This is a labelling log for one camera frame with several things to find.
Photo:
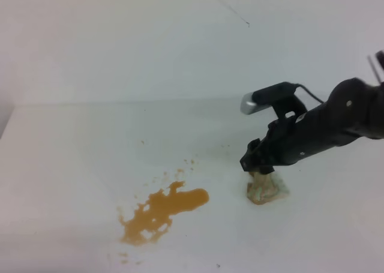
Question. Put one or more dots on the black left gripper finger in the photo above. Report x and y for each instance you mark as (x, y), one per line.
(245, 164)

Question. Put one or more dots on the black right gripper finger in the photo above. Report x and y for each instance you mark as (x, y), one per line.
(265, 170)

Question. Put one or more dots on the brown coffee stain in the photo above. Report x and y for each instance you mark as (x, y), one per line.
(153, 218)

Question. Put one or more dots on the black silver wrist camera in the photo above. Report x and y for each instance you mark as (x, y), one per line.
(281, 97)

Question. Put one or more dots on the green stained rag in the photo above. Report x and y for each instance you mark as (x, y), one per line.
(263, 189)

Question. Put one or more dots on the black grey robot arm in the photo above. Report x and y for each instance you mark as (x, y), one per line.
(354, 109)

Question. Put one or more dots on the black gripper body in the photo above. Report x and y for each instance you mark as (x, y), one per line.
(295, 139)

